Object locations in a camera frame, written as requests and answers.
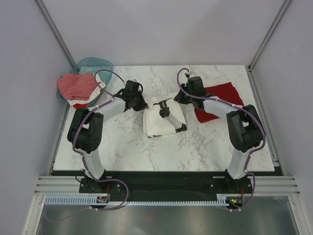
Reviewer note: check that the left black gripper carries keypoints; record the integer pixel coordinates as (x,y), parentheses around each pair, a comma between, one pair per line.
(143,106)

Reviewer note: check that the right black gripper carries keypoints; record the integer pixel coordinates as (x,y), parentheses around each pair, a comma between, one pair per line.
(180,99)

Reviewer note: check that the white t shirt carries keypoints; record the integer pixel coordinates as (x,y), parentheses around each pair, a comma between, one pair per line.
(163,117)

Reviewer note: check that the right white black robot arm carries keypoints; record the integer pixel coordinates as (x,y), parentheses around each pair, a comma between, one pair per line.
(245,129)

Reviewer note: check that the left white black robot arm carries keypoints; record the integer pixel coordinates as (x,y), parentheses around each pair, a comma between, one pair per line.
(85,132)

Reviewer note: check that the teal plastic basket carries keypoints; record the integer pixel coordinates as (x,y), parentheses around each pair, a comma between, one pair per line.
(92,65)

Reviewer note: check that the pink t shirt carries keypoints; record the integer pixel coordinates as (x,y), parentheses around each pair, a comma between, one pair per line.
(66,86)

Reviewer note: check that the aluminium extrusion crossbar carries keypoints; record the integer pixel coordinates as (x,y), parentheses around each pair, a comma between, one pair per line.
(265,186)

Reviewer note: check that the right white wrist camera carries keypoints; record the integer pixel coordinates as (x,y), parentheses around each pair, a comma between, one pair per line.
(189,74)

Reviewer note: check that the right aluminium frame post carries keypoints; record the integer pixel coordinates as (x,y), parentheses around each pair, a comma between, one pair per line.
(269,34)

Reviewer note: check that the aluminium frame post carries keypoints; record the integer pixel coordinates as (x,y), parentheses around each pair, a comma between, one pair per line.
(53,28)
(269,34)

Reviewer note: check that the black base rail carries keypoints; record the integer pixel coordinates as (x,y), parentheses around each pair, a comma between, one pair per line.
(166,185)

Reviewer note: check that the left aluminium frame post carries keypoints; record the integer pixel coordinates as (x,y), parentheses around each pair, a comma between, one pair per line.
(53,28)

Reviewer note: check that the white slotted cable duct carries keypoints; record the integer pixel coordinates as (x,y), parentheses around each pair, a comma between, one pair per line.
(100,200)

